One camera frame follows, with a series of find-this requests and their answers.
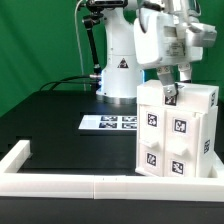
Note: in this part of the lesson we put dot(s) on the white U-shaped frame fence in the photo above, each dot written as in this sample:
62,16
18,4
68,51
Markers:
17,184

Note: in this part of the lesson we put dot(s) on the white box with tags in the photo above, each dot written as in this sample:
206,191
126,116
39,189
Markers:
191,97

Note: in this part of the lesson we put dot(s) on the black articulated camera mount arm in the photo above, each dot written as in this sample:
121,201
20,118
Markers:
89,22

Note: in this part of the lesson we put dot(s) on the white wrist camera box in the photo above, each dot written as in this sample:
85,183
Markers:
197,34

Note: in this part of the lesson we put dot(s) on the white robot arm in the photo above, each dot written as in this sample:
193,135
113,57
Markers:
122,73

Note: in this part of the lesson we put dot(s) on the white cabinet body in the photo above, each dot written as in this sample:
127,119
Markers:
206,139

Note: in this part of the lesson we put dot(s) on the white small door panel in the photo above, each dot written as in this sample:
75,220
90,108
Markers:
150,140

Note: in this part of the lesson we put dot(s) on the white flat panel four tags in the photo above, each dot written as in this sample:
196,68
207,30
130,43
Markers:
108,122

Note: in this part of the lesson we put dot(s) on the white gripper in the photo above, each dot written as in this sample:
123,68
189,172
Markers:
157,46

